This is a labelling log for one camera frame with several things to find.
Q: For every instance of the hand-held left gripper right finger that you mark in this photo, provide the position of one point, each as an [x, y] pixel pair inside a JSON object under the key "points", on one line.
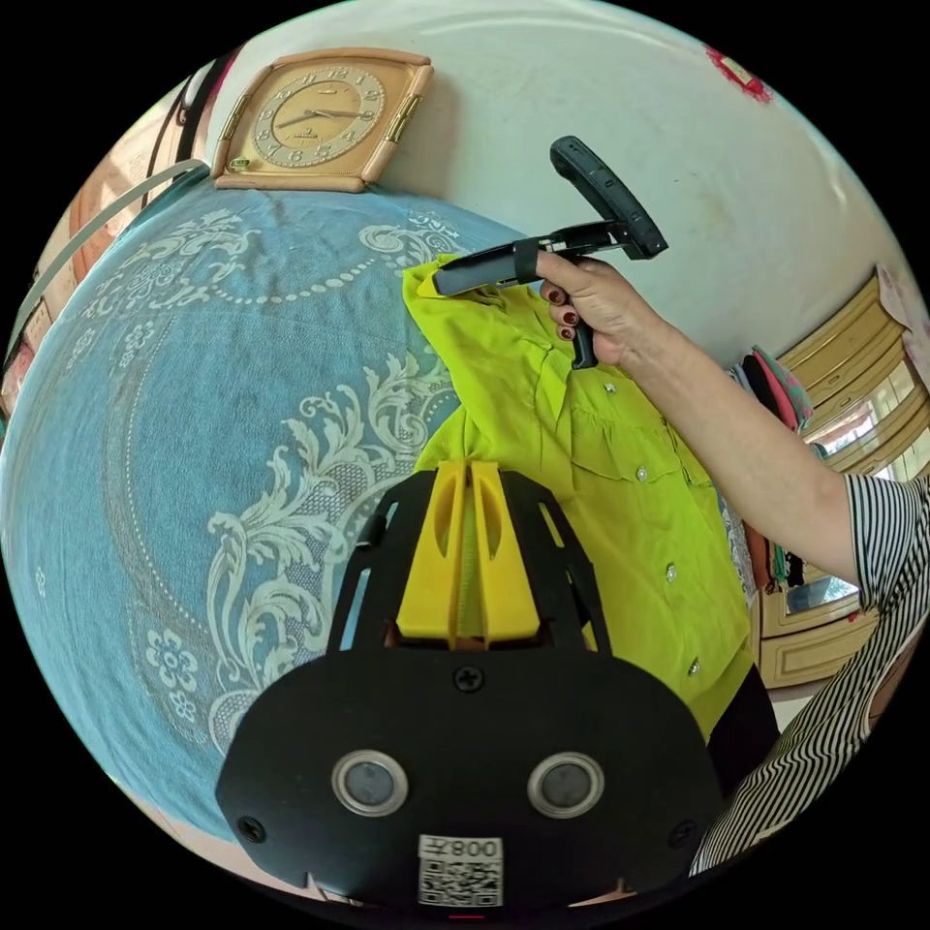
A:
{"points": [[508, 581]]}

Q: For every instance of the pile of clothes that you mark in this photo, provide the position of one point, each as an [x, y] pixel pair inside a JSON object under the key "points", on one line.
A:
{"points": [[777, 385]]}

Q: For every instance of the tan square wall clock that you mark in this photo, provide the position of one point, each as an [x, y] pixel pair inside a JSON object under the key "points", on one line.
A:
{"points": [[312, 120]]}

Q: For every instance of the yellow short sleeve shirt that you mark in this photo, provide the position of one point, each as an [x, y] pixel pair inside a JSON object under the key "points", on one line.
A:
{"points": [[625, 523]]}

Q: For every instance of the person's right forearm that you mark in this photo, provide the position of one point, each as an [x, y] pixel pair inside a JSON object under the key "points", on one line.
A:
{"points": [[741, 443]]}

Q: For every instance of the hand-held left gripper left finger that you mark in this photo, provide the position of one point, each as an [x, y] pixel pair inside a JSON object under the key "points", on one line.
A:
{"points": [[429, 581]]}

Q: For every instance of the person's right hand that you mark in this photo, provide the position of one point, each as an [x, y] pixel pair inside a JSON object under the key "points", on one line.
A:
{"points": [[607, 305]]}

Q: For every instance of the bed with blue patterned quilt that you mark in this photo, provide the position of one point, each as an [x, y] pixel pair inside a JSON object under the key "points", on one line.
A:
{"points": [[182, 436]]}

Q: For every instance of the yellow wooden cupboard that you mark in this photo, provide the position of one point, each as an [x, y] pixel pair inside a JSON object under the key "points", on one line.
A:
{"points": [[857, 378]]}

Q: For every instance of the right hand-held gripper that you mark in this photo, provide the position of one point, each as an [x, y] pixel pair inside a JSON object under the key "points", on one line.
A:
{"points": [[487, 270]]}

